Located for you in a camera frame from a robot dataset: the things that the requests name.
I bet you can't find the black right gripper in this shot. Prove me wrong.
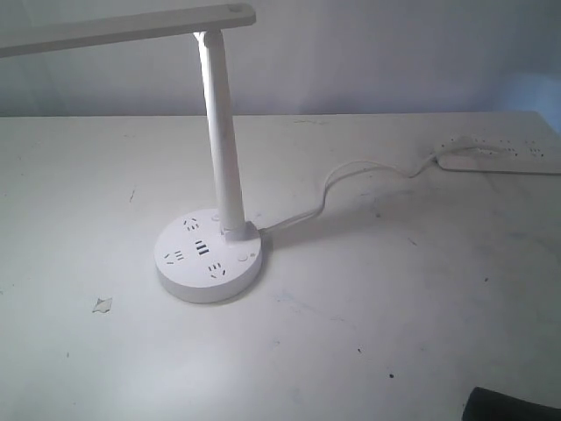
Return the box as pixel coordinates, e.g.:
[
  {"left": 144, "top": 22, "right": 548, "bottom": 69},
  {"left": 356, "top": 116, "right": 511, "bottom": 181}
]
[{"left": 462, "top": 387, "right": 560, "bottom": 421}]

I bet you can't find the white desk lamp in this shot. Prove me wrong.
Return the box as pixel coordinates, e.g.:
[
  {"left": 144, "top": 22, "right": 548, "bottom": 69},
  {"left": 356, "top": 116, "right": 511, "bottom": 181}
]
[{"left": 1, "top": 3, "right": 262, "bottom": 303}]

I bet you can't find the white power strip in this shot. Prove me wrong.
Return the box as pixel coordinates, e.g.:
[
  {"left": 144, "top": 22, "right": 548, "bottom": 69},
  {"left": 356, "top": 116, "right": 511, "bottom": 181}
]
[{"left": 435, "top": 136, "right": 560, "bottom": 175}]

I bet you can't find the white power cable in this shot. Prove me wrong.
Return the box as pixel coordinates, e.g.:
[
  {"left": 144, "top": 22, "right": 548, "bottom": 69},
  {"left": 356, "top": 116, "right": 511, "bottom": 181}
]
[{"left": 256, "top": 148, "right": 444, "bottom": 232}]

